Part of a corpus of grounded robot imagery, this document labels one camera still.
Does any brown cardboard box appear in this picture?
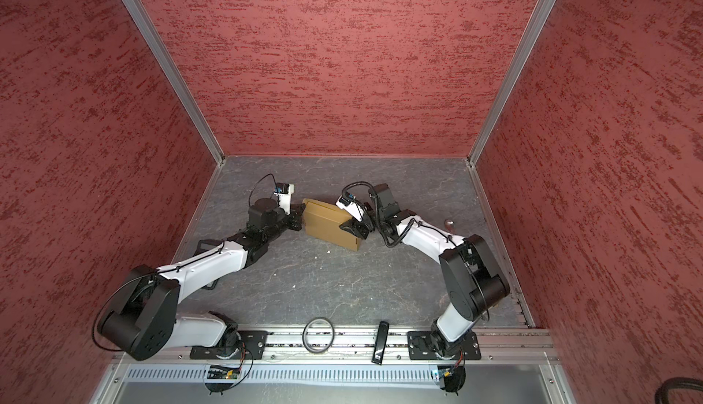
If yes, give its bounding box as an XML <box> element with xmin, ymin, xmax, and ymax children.
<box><xmin>303</xmin><ymin>198</ymin><xmax>362</xmax><ymax>251</ymax></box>

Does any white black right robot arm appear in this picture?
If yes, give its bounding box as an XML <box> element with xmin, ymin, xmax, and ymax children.
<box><xmin>336</xmin><ymin>181</ymin><xmax>511</xmax><ymax>352</ymax></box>

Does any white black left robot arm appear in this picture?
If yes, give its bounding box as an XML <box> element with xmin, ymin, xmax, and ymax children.
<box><xmin>92</xmin><ymin>198</ymin><xmax>305</xmax><ymax>361</ymax></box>

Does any black desk calculator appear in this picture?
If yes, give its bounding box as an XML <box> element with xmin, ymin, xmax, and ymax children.
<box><xmin>194</xmin><ymin>239</ymin><xmax>223</xmax><ymax>256</ymax></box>

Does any black rectangular remote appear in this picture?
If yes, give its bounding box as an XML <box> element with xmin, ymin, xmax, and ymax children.
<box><xmin>372</xmin><ymin>321</ymin><xmax>390</xmax><ymax>366</ymax></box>

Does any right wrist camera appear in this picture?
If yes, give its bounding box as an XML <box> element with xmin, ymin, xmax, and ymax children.
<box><xmin>336</xmin><ymin>193</ymin><xmax>365</xmax><ymax>222</ymax></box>

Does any black cable ring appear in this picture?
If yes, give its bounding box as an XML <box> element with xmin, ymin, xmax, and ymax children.
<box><xmin>301</xmin><ymin>317</ymin><xmax>336</xmax><ymax>355</ymax></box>

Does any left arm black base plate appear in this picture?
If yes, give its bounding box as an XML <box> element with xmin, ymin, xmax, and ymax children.
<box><xmin>190</xmin><ymin>331</ymin><xmax>269</xmax><ymax>363</ymax></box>

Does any aluminium front frame rail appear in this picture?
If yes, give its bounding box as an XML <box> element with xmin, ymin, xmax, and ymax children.
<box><xmin>112</xmin><ymin>325</ymin><xmax>561</xmax><ymax>366</ymax></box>

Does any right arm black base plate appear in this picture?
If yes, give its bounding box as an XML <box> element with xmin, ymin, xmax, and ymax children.
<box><xmin>406</xmin><ymin>331</ymin><xmax>481</xmax><ymax>361</ymax></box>

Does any left rear aluminium corner post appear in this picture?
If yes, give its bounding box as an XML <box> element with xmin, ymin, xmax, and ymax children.
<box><xmin>121</xmin><ymin>0</ymin><xmax>226</xmax><ymax>167</ymax></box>

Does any aluminium corner post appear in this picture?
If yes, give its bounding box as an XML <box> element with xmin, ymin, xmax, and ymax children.
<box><xmin>121</xmin><ymin>0</ymin><xmax>226</xmax><ymax>167</ymax></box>
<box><xmin>468</xmin><ymin>0</ymin><xmax>575</xmax><ymax>166</ymax></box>

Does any right rear aluminium corner post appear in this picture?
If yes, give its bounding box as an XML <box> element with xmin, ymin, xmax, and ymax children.
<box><xmin>468</xmin><ymin>0</ymin><xmax>575</xmax><ymax>166</ymax></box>

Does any black cable bottom right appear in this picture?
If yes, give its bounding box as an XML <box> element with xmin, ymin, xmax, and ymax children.
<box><xmin>654</xmin><ymin>377</ymin><xmax>703</xmax><ymax>404</ymax></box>

